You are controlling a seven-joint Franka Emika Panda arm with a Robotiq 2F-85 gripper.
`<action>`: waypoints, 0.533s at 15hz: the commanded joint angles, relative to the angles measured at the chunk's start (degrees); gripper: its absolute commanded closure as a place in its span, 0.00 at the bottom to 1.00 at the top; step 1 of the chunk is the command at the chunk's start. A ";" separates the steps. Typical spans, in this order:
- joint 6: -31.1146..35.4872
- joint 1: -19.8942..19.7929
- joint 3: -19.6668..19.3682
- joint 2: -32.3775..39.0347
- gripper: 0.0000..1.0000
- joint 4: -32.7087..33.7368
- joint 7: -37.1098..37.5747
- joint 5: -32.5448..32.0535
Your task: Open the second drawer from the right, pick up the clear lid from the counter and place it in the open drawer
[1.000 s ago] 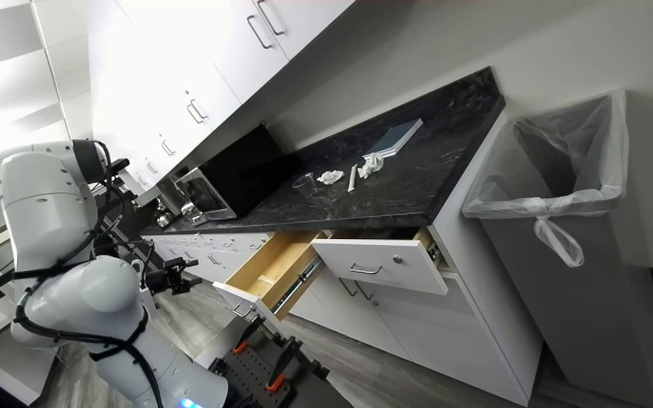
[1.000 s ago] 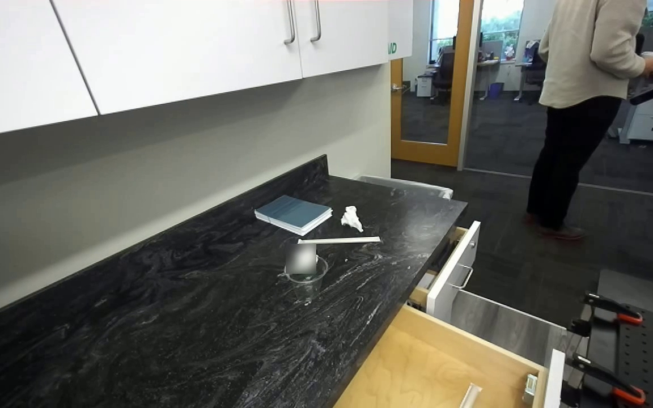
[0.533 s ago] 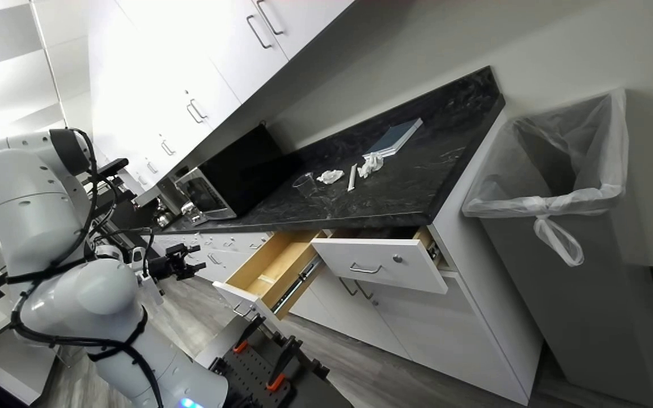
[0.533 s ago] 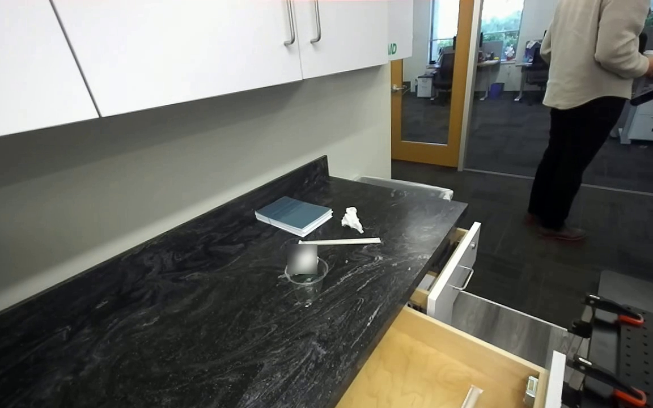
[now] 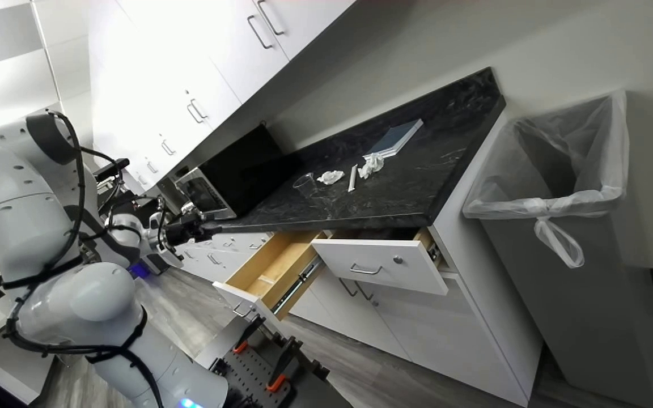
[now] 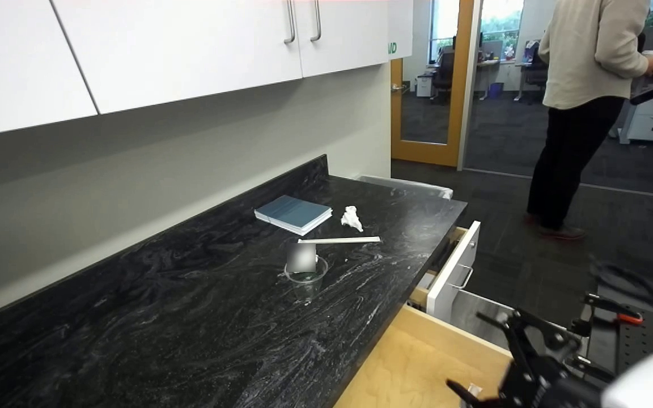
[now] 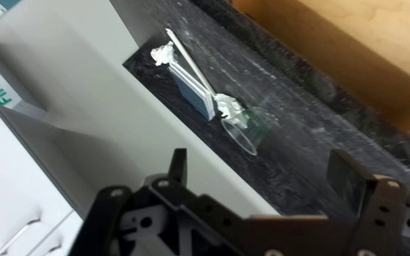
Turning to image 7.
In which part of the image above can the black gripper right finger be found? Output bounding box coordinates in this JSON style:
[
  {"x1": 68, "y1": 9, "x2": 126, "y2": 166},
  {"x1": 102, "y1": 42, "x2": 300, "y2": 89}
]
[{"x1": 327, "y1": 149, "x2": 410, "y2": 256}]

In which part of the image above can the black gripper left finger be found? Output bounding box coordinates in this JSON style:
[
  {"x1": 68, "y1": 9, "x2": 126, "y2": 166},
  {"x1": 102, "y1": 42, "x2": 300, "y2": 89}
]
[{"x1": 69, "y1": 149, "x2": 189, "y2": 256}]

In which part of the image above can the white drawer with wooden interior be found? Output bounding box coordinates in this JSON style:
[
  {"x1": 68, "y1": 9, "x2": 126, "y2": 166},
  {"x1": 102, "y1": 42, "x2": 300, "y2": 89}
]
[{"x1": 233, "y1": 0, "x2": 410, "y2": 154}]

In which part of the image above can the blue book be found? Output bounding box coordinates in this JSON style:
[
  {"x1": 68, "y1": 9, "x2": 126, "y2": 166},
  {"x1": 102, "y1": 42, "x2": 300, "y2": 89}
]
[{"x1": 169, "y1": 60, "x2": 217, "y2": 123}]

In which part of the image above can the white flat stick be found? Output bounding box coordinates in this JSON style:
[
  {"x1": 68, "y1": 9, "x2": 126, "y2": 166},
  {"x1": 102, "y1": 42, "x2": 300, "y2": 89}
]
[{"x1": 164, "y1": 28, "x2": 217, "y2": 97}]

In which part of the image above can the white upper cabinet door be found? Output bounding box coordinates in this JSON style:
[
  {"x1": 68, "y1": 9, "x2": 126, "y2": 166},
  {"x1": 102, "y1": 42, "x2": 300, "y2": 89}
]
[
  {"x1": 0, "y1": 102, "x2": 76, "y2": 256},
  {"x1": 29, "y1": 208, "x2": 86, "y2": 256}
]

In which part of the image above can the silver cabinet door handle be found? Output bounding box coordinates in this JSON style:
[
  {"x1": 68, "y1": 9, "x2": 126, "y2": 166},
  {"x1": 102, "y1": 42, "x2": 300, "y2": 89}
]
[
  {"x1": 42, "y1": 240, "x2": 68, "y2": 256},
  {"x1": 0, "y1": 218, "x2": 42, "y2": 256}
]

